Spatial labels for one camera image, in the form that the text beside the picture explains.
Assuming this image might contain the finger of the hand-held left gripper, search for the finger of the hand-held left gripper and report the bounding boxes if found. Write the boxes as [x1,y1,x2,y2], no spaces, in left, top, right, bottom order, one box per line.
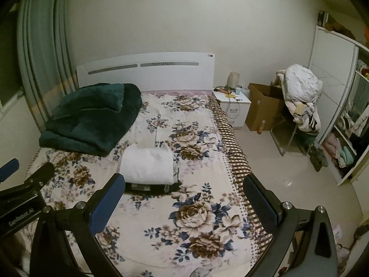
[0,162,55,205]
[0,158,20,181]

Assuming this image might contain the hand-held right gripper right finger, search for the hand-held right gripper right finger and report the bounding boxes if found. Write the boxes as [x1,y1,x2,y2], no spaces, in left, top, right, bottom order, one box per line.
[243,174,338,277]

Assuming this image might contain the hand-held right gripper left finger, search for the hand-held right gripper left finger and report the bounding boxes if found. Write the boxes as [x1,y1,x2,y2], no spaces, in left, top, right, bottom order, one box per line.
[30,173,126,277]

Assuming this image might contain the white knit sweater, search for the white knit sweater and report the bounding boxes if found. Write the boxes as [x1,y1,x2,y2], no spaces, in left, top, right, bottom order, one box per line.
[119,144,175,185]

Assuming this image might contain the folded black clothes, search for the folded black clothes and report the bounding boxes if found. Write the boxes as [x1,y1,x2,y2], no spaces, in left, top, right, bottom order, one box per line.
[125,164,183,194]

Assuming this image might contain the pile of clothes on chair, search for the pile of clothes on chair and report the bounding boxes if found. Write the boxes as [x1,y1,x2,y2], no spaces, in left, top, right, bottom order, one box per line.
[274,63,323,133]

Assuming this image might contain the brown checked bed sheet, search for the brown checked bed sheet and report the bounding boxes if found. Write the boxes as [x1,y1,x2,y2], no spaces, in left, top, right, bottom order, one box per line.
[208,96,274,254]

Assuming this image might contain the pair of dark slippers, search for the pair of dark slippers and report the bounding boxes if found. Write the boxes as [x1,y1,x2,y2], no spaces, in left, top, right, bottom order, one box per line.
[308,146,329,172]

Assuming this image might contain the dark green blanket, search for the dark green blanket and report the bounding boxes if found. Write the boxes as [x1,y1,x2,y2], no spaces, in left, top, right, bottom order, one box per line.
[39,83,142,156]

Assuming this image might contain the floral bed with white headboard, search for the floral bed with white headboard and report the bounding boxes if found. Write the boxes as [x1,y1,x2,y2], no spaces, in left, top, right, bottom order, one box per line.
[26,91,260,277]

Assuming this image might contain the brown cardboard box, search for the brown cardboard box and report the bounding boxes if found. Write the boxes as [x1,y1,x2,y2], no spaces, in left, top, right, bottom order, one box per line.
[245,83,286,133]

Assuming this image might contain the window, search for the window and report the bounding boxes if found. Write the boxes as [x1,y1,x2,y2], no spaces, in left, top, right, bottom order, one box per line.
[0,14,25,107]

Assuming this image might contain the white nightstand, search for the white nightstand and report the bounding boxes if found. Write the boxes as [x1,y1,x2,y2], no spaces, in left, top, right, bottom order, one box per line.
[212,88,252,130]

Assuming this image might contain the green striped curtain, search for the green striped curtain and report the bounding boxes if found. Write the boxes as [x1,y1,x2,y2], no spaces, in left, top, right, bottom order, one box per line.
[17,0,80,127]

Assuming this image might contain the white bed headboard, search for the white bed headboard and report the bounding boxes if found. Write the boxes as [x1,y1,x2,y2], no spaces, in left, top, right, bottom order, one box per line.
[76,52,215,91]

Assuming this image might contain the white wardrobe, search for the white wardrobe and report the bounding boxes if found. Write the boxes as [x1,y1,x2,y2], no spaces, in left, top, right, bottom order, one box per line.
[307,25,369,187]

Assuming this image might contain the clutter atop wardrobe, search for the clutter atop wardrobe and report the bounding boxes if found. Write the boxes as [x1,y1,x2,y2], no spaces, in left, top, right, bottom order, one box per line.
[317,10,358,39]

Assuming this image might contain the metal frame chair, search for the metal frame chair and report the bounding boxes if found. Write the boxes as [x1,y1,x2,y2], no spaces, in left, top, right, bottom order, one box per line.
[269,115,319,156]

